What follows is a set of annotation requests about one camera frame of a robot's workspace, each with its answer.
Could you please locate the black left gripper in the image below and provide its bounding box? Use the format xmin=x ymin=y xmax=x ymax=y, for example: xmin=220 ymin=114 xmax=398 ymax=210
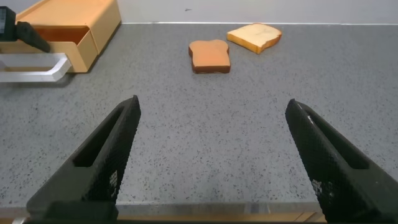
xmin=0 ymin=6 xmax=52 ymax=54

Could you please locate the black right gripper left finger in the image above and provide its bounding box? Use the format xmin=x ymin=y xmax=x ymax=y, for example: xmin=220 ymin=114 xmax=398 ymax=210
xmin=25 ymin=95 xmax=142 ymax=220

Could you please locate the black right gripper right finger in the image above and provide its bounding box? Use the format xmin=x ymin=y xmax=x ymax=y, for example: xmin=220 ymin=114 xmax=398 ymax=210
xmin=284 ymin=98 xmax=398 ymax=223

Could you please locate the yellow drawer with white handle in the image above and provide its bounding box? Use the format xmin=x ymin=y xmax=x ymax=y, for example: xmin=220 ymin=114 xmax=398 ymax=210
xmin=0 ymin=26 xmax=100 ymax=83

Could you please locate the brown toast slice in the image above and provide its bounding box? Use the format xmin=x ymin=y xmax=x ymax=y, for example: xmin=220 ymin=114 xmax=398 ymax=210
xmin=188 ymin=39 xmax=232 ymax=75

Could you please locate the white bread slice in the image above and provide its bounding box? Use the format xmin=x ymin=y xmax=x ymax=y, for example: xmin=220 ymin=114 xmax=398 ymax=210
xmin=226 ymin=22 xmax=283 ymax=55

